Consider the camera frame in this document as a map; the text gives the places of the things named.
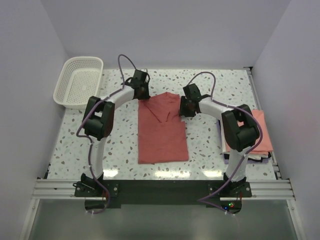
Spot red t shirt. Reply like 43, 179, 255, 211
138, 92, 189, 164

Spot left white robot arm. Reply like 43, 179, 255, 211
73, 70, 150, 199

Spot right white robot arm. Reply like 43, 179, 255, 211
179, 83, 263, 202

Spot white plastic basket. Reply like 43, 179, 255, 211
53, 56, 104, 109

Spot folded salmon t shirt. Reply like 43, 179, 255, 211
221, 104, 265, 153

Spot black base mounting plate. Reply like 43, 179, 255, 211
74, 179, 253, 210

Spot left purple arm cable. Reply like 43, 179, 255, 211
76, 53, 137, 181

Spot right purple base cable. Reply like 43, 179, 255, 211
196, 172, 231, 208

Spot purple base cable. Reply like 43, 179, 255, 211
84, 174, 112, 215
196, 172, 231, 208

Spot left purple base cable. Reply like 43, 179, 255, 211
84, 174, 112, 215

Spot aluminium frame rail right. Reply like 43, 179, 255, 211
244, 65, 298, 240

